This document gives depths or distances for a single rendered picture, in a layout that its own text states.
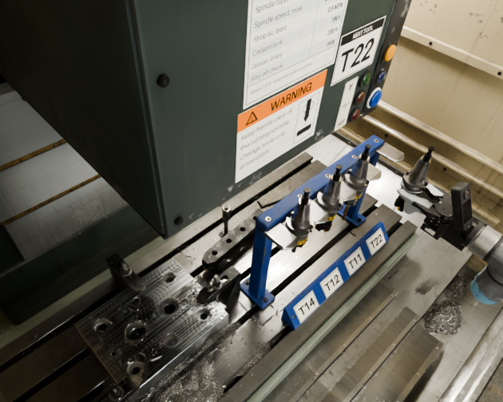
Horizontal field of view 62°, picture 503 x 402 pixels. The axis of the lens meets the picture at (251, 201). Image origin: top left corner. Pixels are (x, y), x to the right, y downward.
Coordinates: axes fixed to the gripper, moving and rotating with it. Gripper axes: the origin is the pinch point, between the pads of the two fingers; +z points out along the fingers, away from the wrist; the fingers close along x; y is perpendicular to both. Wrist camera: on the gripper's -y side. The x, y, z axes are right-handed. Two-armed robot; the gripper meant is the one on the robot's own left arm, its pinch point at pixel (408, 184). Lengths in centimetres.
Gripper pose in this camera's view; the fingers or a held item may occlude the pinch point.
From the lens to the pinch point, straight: 116.4
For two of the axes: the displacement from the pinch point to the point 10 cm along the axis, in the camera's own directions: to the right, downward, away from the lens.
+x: 7.2, -4.7, 5.1
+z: -6.9, -5.7, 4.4
